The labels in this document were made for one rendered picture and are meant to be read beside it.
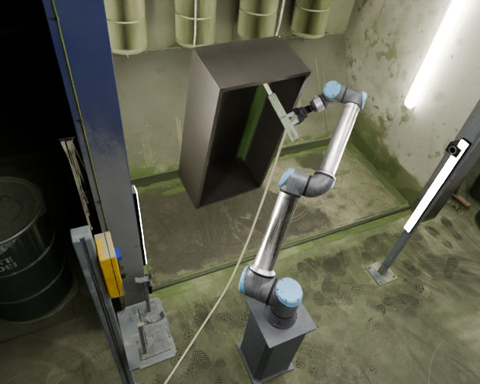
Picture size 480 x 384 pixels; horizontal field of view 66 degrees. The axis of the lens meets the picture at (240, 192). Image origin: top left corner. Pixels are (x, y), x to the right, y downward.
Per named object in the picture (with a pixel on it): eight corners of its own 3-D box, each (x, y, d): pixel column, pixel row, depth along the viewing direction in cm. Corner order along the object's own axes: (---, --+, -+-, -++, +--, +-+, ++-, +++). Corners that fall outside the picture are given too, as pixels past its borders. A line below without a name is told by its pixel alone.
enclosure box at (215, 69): (177, 174, 302) (192, 46, 205) (241, 156, 327) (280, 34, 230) (195, 209, 287) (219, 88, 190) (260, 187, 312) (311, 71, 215)
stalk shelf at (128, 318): (116, 313, 190) (116, 312, 189) (159, 299, 198) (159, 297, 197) (129, 372, 171) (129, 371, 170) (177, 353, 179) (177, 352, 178)
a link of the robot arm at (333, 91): (347, 83, 200) (346, 89, 212) (326, 77, 203) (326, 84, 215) (340, 100, 201) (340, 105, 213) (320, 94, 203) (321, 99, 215)
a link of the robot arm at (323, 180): (328, 200, 183) (370, 88, 199) (304, 192, 186) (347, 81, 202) (325, 206, 194) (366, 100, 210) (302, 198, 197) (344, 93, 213)
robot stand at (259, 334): (293, 369, 255) (317, 328, 210) (254, 387, 244) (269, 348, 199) (273, 328, 274) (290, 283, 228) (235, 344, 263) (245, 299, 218)
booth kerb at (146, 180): (115, 193, 347) (113, 183, 338) (115, 192, 348) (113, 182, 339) (347, 142, 442) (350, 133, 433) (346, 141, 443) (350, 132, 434)
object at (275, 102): (299, 139, 239) (299, 138, 217) (292, 142, 240) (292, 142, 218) (263, 72, 238) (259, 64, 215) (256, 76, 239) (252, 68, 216)
